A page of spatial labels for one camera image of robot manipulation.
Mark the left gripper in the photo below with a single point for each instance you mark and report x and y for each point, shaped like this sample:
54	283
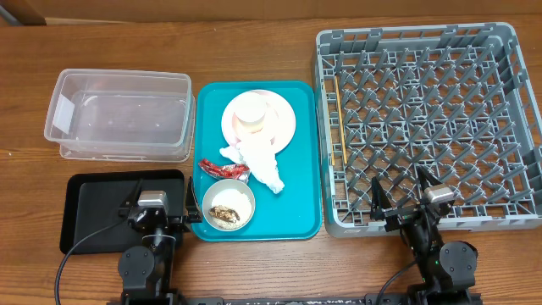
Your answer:
193	211

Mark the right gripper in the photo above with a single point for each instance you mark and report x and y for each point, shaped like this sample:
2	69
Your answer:
378	202

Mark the brown food scrap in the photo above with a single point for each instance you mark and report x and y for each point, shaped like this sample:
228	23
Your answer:
225	214

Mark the grey bowl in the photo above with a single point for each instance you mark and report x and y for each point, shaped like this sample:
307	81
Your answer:
217	188

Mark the red snack wrapper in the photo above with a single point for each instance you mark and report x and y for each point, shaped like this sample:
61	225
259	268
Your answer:
231	171

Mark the white napkin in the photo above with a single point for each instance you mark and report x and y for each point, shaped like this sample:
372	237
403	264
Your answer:
259	156

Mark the white paper cup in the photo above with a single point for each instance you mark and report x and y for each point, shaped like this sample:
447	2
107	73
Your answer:
250	109

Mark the white rice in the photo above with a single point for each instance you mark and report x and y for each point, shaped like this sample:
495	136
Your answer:
237	200

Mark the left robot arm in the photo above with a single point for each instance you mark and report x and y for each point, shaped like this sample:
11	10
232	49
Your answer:
146	270

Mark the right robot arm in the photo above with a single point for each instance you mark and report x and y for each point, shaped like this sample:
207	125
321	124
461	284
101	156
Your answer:
447	268

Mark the grey dishwasher rack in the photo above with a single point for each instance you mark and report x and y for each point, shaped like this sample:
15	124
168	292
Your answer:
456	99

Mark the black plastic tray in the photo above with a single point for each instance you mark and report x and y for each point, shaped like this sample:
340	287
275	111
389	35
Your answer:
92	200

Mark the teal serving tray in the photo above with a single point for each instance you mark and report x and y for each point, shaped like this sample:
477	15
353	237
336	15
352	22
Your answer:
296	212

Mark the clear plastic bin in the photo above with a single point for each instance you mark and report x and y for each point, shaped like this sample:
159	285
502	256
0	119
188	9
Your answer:
122	115

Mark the pink plate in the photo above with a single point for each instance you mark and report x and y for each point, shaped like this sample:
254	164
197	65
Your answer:
279	124

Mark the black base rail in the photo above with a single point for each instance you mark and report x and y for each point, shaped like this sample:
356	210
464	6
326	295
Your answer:
368	299

